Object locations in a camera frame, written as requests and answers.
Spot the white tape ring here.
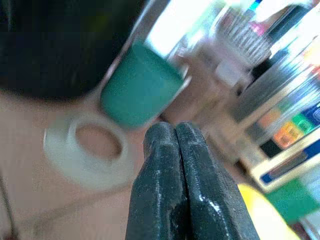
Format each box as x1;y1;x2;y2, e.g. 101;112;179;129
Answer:
42;116;138;190

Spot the black kettle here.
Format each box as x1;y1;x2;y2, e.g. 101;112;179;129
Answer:
0;0;156;99

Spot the green mug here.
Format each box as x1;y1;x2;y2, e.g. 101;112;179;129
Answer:
99;41;185;130

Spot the yellow plastic cup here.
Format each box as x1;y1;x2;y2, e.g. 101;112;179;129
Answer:
236;183;302;240

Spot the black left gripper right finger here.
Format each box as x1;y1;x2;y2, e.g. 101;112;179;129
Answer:
174;121;262;240

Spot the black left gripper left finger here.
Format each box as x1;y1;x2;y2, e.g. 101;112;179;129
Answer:
126;121;190;240

